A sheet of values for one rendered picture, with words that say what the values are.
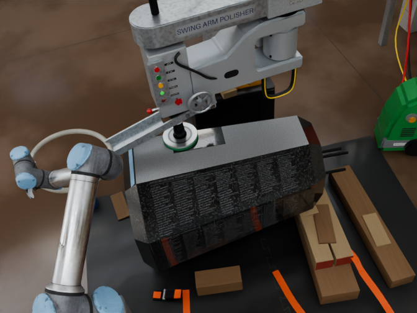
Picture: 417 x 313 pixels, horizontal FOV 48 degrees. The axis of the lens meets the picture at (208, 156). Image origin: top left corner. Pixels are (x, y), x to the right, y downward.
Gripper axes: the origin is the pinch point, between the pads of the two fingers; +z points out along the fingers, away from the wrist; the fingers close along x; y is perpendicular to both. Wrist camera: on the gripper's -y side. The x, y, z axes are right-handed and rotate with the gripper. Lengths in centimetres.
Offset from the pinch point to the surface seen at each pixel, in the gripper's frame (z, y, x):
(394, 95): 39, 99, 238
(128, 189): 10.9, 30.1, 37.5
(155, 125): -11, 21, 71
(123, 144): -4, 14, 52
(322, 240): 59, 124, 112
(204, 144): 3, 45, 87
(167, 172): 3, 43, 58
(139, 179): 4, 34, 44
